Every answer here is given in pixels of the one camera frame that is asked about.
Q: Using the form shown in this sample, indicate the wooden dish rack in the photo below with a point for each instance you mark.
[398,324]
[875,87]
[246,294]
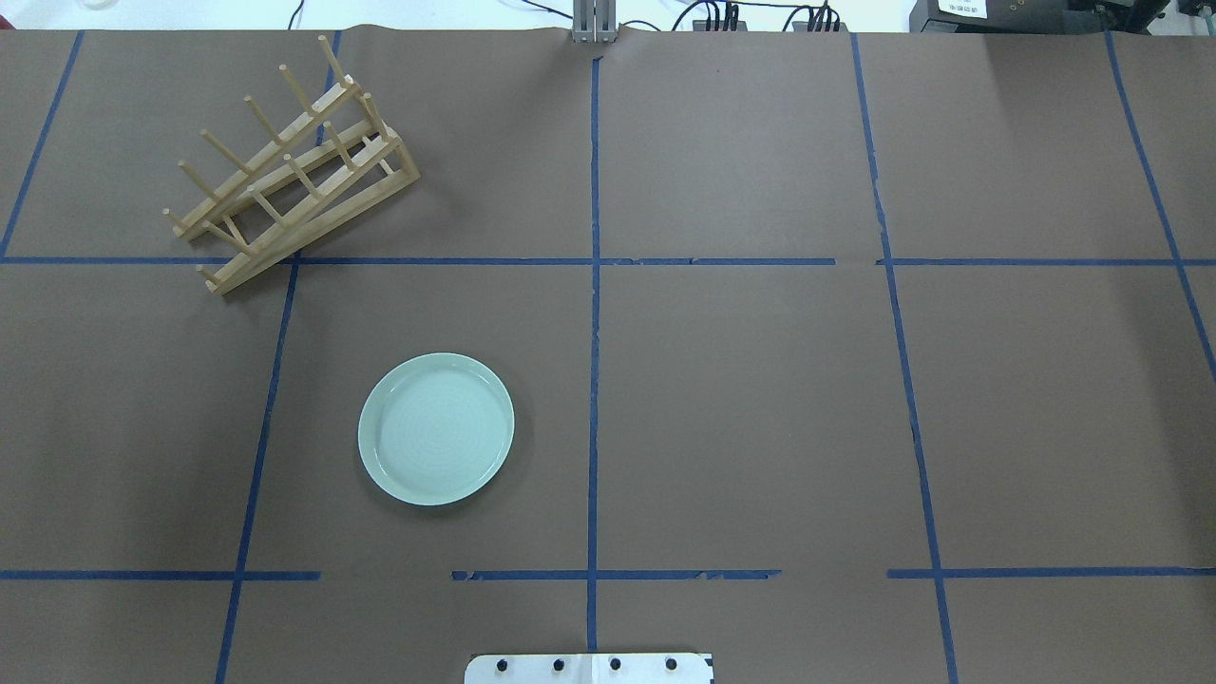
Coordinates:
[335,161]

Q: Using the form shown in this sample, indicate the grey aluminium post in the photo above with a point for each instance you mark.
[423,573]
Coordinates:
[594,21]

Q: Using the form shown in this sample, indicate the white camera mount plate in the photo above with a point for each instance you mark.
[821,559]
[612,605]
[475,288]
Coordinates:
[591,668]

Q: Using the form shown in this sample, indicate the pale green plate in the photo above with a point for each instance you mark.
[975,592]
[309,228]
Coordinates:
[436,429]

